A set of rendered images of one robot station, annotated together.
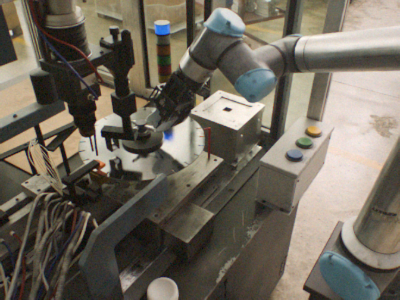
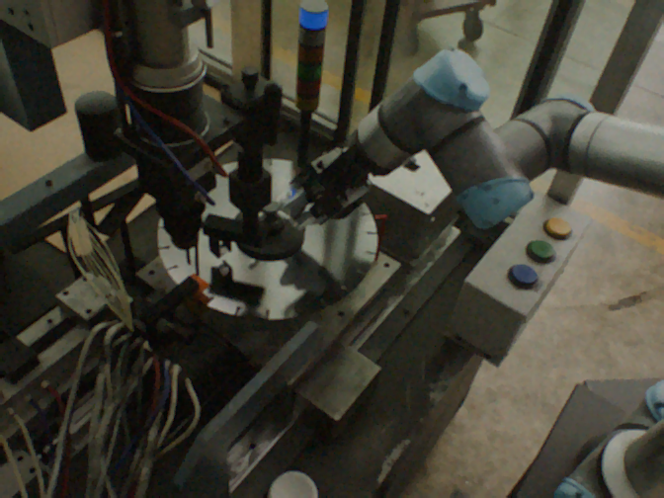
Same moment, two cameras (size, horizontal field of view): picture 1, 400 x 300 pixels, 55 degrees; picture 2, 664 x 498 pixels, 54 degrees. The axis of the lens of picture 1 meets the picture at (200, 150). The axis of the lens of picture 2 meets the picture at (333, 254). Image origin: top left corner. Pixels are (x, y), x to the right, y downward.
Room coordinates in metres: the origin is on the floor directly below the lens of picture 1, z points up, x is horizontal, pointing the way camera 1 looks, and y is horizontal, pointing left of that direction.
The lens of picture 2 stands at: (0.15, 0.10, 1.67)
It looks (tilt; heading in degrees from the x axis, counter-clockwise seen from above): 48 degrees down; 356
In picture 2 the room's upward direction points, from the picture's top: 8 degrees clockwise
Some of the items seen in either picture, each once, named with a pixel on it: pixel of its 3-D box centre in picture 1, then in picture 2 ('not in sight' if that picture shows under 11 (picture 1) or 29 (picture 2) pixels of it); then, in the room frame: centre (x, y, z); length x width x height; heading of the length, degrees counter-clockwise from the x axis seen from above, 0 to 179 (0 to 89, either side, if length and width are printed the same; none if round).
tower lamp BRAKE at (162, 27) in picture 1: (162, 27); (313, 14); (1.13, 0.11, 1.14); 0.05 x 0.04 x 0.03; 55
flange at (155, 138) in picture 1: (142, 135); (269, 224); (0.83, 0.15, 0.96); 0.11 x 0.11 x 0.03
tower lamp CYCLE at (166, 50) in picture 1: (163, 48); (310, 49); (1.13, 0.11, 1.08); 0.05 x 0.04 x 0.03; 55
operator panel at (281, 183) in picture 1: (295, 162); (519, 276); (0.89, -0.28, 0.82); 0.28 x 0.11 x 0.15; 145
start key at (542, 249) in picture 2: (304, 143); (540, 252); (0.88, -0.30, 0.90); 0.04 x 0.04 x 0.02
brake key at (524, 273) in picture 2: (294, 156); (523, 277); (0.83, -0.26, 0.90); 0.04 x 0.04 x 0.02
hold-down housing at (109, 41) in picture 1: (119, 74); (250, 143); (0.76, 0.17, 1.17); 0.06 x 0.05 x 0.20; 136
